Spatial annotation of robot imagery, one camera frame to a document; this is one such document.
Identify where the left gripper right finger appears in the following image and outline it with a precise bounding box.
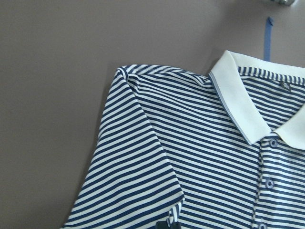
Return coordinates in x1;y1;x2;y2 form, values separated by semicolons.
172;222;181;229

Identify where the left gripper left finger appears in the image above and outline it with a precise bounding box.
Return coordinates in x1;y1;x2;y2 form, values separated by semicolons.
156;221;170;229

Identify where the blue white striped polo shirt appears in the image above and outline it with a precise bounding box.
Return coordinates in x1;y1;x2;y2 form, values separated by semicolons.
63;51;305;229

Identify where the blue tape line lengthwise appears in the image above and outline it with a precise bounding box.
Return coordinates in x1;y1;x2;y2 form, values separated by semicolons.
264;17;274;62

